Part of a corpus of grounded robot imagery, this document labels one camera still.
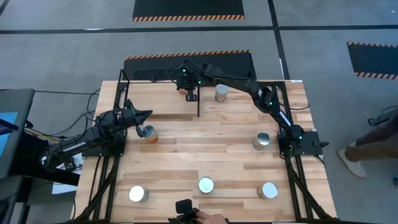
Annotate tomatoes can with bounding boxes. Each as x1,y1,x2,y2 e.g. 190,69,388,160
252,131,272,151
198,176,215,195

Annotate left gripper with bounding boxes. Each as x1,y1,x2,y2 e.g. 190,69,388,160
118,107,154,138

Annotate black hazard-striped floor mat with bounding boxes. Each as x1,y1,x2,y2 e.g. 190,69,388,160
123,49,257,82
132,0,246,22
346,41,398,80

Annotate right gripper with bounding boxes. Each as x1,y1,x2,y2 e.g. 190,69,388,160
175,70,201,103

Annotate person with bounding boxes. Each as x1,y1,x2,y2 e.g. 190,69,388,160
337,114,398,179

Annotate blue-lit screen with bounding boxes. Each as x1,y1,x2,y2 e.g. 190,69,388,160
0,111,19,159

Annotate person's white shoe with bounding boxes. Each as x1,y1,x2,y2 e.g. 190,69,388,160
337,149,368,179

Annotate black floor stand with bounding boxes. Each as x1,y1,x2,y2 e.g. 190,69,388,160
368,106,398,127

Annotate green beans can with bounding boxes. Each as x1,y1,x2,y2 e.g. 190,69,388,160
256,182,279,200
142,124,159,144

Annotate black aluminium rig frame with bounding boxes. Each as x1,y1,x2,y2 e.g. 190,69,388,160
67,79,340,224

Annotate person's hand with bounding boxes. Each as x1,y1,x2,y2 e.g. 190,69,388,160
195,210,230,224

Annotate black action camera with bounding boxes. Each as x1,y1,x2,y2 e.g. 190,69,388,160
175,198,200,223

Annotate peaches can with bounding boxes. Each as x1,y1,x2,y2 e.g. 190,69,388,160
214,83,229,103
128,185,150,203

